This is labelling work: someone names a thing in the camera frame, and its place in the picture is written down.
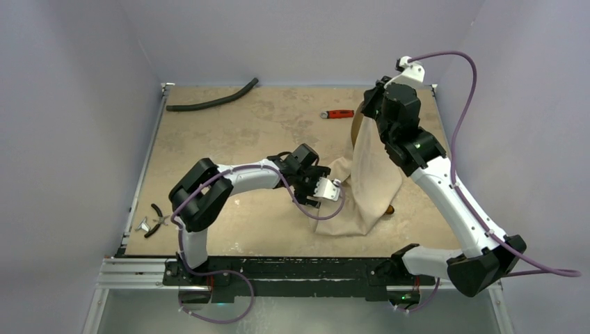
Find purple cable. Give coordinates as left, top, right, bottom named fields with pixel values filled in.
left=169, top=164, right=346, bottom=324
left=392, top=50, right=582, bottom=315

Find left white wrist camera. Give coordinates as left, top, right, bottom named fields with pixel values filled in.
left=313, top=177, right=341, bottom=202

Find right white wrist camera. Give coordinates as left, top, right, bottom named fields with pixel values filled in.
left=384, top=56, right=425, bottom=89

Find black foam tube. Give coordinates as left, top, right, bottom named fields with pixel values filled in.
left=166, top=77, right=260, bottom=112

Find left aluminium side rail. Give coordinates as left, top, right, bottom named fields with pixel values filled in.
left=114, top=83, right=175, bottom=257

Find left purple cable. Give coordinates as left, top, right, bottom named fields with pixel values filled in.
left=169, top=164, right=346, bottom=324

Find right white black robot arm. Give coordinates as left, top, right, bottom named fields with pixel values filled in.
left=361, top=76, right=527, bottom=297

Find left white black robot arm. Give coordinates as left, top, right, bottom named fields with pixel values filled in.
left=168, top=144, right=342, bottom=285

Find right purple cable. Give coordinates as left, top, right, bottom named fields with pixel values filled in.
left=392, top=50, right=582, bottom=315

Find aluminium front rail frame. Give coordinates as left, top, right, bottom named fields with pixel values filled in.
left=83, top=258, right=513, bottom=333

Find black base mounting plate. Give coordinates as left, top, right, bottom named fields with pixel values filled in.
left=163, top=255, right=436, bottom=303

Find red handled adjustable wrench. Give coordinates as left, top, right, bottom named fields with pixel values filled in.
left=320, top=109, right=354, bottom=119

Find beige cloth napkin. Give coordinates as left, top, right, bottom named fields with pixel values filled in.
left=309, top=111, right=402, bottom=237

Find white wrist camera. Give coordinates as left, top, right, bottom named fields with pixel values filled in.
left=384, top=56, right=425, bottom=89
left=313, top=177, right=341, bottom=202

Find black handled pliers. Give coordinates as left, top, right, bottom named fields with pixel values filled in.
left=144, top=203, right=169, bottom=239

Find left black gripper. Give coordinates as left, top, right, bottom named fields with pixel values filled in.
left=292, top=168, right=330, bottom=207

